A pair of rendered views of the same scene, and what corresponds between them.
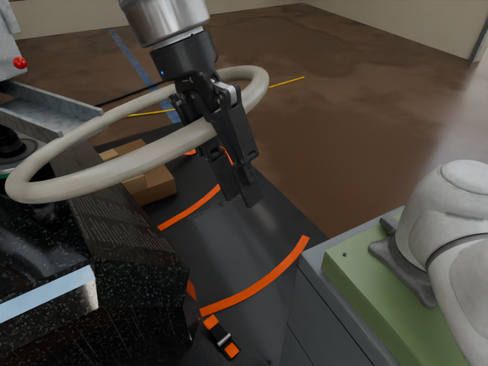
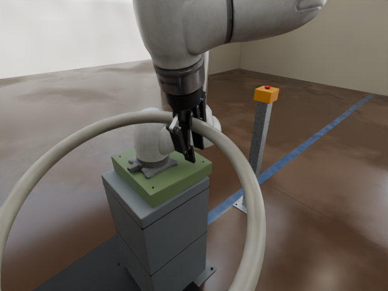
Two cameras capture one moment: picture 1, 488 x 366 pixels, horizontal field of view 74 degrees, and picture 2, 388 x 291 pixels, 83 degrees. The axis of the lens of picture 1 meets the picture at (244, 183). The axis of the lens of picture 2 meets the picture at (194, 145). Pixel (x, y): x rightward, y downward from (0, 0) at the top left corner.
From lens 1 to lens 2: 0.70 m
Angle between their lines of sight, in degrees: 81
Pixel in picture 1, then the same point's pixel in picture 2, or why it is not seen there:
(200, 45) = not seen: hidden behind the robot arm
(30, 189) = (262, 210)
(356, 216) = (23, 261)
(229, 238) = not seen: outside the picture
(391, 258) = (156, 169)
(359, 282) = (169, 182)
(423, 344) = (193, 167)
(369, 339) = (189, 190)
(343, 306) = (175, 198)
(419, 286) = (170, 163)
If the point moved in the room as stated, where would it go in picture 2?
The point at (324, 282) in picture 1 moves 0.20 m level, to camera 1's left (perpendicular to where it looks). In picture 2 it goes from (161, 206) to (169, 246)
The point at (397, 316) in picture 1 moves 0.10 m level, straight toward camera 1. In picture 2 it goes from (183, 172) to (202, 179)
